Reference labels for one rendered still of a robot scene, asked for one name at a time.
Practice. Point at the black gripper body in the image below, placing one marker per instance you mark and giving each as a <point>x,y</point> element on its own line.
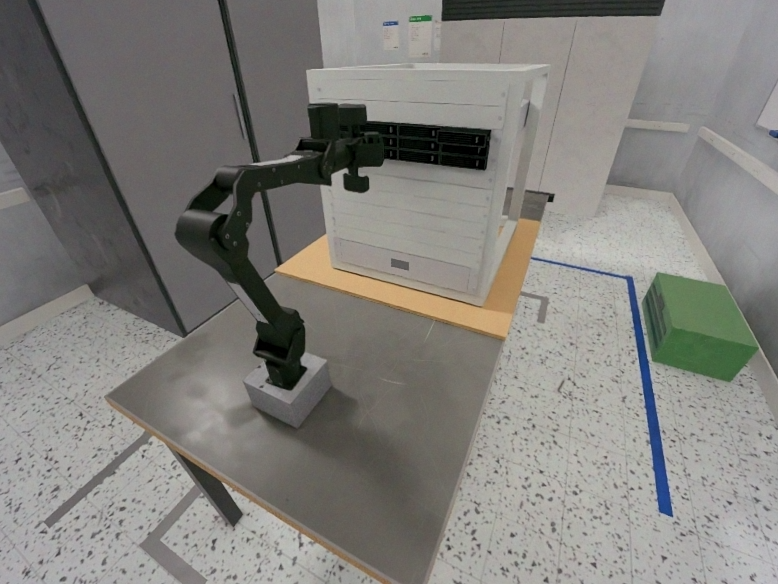
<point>352,115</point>

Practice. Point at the tan wooden board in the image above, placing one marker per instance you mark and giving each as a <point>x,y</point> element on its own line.
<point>493,319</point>

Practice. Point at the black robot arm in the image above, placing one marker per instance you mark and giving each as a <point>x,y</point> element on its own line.
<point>206,235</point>

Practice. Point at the white rack cabinet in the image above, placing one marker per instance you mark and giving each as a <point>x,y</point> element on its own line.
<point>430,227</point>

